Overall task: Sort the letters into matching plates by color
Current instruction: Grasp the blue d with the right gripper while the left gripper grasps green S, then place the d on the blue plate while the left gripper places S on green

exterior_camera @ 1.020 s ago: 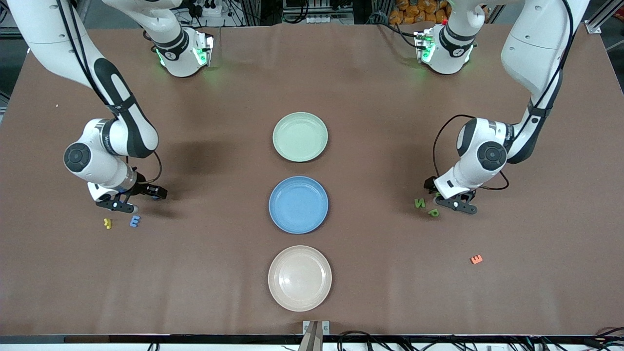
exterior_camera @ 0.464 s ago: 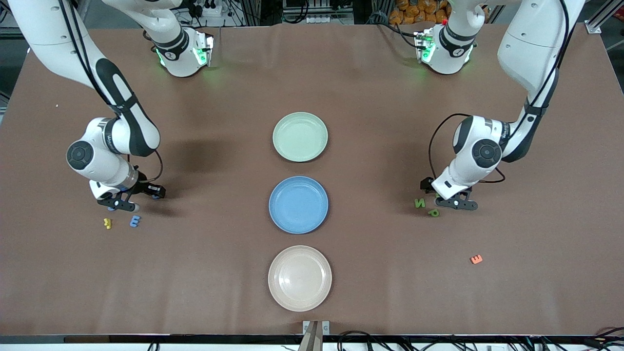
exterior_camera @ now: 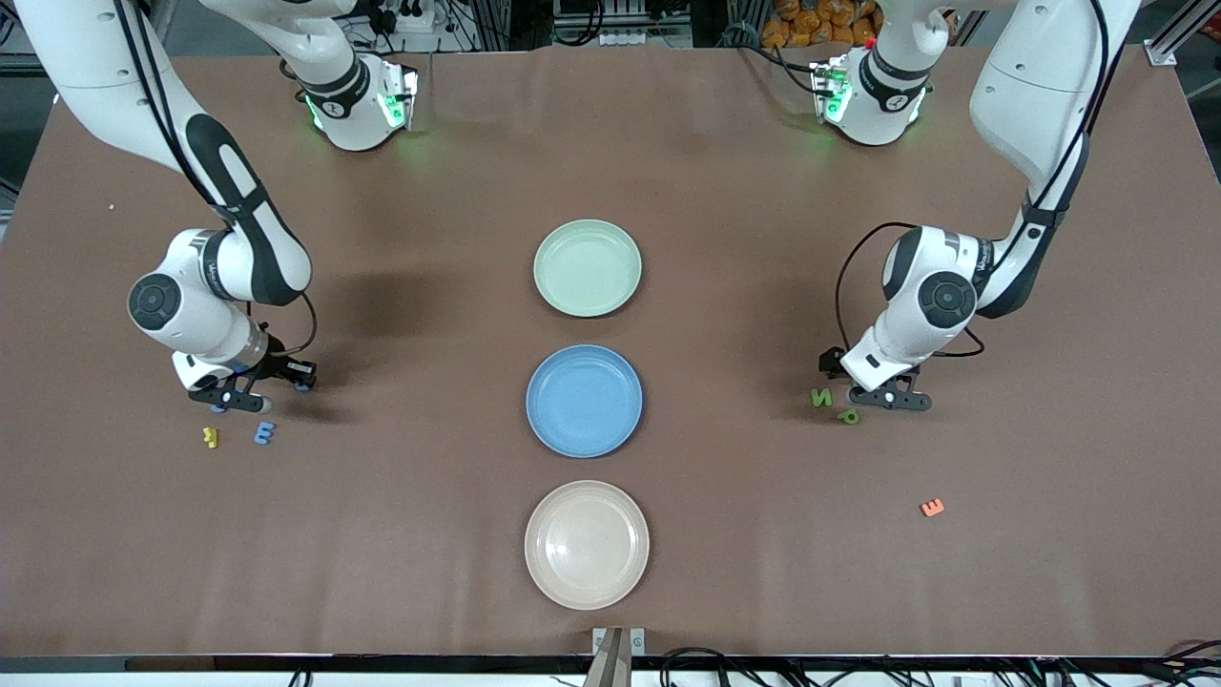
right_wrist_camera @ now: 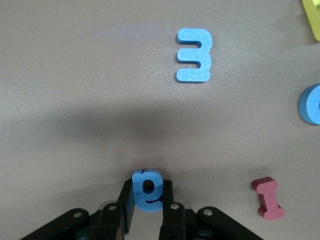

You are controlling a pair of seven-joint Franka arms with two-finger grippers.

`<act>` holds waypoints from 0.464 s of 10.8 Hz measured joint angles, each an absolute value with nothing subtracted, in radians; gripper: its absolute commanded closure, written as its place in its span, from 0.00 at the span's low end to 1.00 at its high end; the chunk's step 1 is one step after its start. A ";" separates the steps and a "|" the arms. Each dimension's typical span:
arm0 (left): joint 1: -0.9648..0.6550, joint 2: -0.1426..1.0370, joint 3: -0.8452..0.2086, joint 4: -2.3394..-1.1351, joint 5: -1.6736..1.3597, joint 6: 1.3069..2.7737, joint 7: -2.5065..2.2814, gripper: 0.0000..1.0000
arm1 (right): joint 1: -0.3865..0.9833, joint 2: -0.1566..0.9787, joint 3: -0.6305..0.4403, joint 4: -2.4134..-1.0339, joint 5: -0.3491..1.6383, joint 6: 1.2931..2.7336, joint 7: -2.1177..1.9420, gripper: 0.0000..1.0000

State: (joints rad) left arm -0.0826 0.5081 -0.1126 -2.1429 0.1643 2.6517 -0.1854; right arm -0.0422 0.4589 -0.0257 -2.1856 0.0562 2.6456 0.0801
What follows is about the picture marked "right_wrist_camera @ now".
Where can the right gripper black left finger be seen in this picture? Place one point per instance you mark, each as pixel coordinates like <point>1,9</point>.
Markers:
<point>105,222</point>

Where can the brown table cover mat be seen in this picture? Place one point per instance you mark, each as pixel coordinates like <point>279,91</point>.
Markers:
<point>75,75</point>

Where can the yellow foam letter K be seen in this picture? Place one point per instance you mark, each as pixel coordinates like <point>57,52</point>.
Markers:
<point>313,17</point>

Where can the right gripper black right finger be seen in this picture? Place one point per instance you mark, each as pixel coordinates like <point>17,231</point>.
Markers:
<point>175,222</point>

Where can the blue foam letter E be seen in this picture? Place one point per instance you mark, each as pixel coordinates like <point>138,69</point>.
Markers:
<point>203,55</point>

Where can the red foam letter I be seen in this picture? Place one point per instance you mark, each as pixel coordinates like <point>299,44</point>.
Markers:
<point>268,200</point>

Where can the blue foam letter G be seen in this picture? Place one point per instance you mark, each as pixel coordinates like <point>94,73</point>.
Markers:
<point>306,105</point>

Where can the blue foam letter a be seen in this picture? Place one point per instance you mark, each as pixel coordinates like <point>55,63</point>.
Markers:
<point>140,200</point>

